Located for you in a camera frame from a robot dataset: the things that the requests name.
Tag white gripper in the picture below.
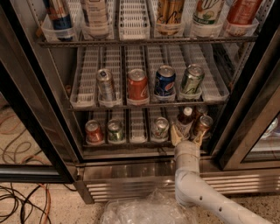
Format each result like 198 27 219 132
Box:
171 124 207 173

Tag brown bottle with white cap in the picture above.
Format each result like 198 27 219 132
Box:
176 107 194 137

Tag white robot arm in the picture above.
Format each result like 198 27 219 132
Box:
171 124 272 224

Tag bronze can bottom shelf front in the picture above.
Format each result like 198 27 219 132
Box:
192 115 214 137

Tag bronze can shelf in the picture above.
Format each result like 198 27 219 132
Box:
192 115 214 137
194 104 208 119

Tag silver green can bottom shelf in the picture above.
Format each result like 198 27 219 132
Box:
151 117 169 139

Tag bronze can bottom shelf rear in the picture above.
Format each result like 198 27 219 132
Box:
194 104 208 119

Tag empty white tray bottom shelf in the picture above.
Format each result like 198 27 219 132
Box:
129 108 148 144

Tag green can middle shelf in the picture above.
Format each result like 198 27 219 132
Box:
180 64 205 95

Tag right glass fridge door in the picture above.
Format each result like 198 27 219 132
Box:
208 17 280 172

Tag glass fridge door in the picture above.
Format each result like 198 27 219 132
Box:
0 0 80 183
208 17 280 172

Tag red can bottom shelf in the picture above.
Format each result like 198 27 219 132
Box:
85 120 103 144

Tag red can shelf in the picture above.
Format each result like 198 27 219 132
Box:
85 120 103 144
227 0 263 25

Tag silver can middle shelf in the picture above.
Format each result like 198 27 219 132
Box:
96 68 116 102

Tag steel fridge base grille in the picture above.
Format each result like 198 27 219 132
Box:
74 157 280 204

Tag gold can top shelf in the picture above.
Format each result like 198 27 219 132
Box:
156 0 185 36

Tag white green can top shelf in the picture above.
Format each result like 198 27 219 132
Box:
192 0 225 25

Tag red can top shelf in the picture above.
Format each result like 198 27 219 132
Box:
227 0 263 25

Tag left glass fridge door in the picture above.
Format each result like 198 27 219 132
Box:
0 0 80 183

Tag white bottle top shelf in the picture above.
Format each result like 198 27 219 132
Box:
80 0 109 38

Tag empty white tray middle right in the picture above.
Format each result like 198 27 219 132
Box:
189 44 229 102

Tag blue pepsi can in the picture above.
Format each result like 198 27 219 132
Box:
154 65 176 96

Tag red cola can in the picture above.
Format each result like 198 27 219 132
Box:
128 69 148 101

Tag clear plastic bag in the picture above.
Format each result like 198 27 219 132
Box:
100 189 198 224

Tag empty white tray middle left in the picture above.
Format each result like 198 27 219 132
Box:
70 47 100 109

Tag blue silver tall can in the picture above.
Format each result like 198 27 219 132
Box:
43 0 74 41

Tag orange cable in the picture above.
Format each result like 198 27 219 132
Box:
38 183 53 224

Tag black cables on floor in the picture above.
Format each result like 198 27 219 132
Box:
0 183 78 224

